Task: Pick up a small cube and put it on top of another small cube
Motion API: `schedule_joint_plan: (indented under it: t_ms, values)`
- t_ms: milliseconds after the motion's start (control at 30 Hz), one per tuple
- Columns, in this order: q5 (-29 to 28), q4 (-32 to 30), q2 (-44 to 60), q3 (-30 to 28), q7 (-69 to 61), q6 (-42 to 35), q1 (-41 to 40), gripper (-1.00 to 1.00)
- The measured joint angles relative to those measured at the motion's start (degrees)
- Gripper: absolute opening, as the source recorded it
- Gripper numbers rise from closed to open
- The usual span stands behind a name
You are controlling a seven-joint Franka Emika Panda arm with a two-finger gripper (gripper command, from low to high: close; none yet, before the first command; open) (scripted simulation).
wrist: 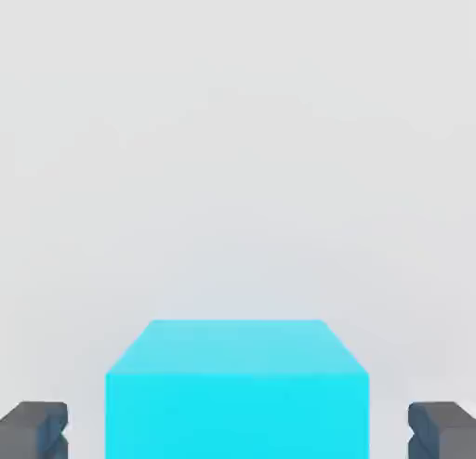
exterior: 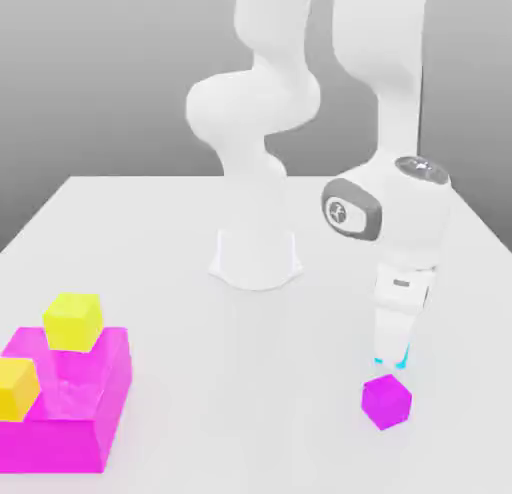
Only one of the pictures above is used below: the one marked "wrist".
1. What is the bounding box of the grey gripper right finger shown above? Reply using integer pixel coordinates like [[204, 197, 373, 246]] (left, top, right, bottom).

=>
[[407, 400, 476, 459]]

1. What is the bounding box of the small cyan cube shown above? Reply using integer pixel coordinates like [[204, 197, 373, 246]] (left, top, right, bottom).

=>
[[104, 319, 371, 459]]

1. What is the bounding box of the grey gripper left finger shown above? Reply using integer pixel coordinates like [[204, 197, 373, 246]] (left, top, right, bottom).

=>
[[0, 400, 70, 459]]

